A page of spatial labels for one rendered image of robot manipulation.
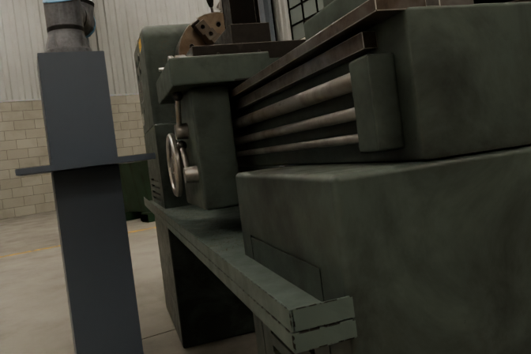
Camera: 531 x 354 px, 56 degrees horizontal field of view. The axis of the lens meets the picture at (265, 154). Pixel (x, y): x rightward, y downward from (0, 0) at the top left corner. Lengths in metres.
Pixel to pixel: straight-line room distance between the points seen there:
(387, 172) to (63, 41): 1.40
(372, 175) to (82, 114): 1.30
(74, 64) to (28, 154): 10.07
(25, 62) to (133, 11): 2.75
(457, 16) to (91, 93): 1.32
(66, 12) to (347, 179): 1.43
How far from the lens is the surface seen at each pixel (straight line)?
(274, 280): 0.69
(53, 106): 1.70
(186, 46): 1.87
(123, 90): 12.31
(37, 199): 11.76
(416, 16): 0.56
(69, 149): 1.69
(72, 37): 1.78
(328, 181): 0.50
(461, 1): 0.60
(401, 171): 0.52
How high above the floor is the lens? 0.71
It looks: level
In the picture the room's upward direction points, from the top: 7 degrees counter-clockwise
